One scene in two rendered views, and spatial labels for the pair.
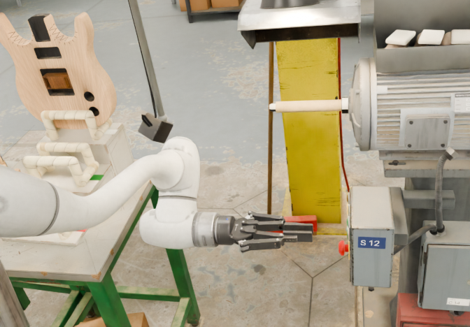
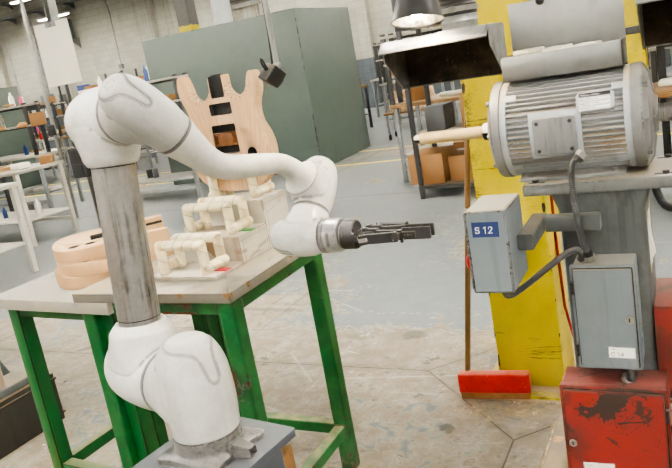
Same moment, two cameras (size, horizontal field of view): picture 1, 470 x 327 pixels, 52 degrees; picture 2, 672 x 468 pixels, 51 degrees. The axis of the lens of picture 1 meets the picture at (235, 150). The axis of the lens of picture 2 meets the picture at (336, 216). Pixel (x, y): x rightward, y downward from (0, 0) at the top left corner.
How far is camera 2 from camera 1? 0.90 m
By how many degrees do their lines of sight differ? 23
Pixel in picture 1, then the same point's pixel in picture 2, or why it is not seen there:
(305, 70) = not seen: hidden behind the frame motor
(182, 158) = (317, 166)
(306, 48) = not seen: hidden behind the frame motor
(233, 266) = (414, 424)
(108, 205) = (233, 161)
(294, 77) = (492, 180)
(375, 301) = not seen: hidden behind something
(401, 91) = (530, 99)
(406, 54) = (528, 61)
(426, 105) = (553, 109)
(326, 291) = (528, 454)
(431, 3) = (564, 25)
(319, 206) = (533, 359)
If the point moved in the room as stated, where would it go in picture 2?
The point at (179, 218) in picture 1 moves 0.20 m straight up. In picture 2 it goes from (306, 218) to (292, 142)
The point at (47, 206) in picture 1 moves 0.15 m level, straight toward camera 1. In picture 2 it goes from (180, 122) to (186, 125)
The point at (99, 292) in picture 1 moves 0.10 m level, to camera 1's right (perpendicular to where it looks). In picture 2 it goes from (229, 321) to (262, 317)
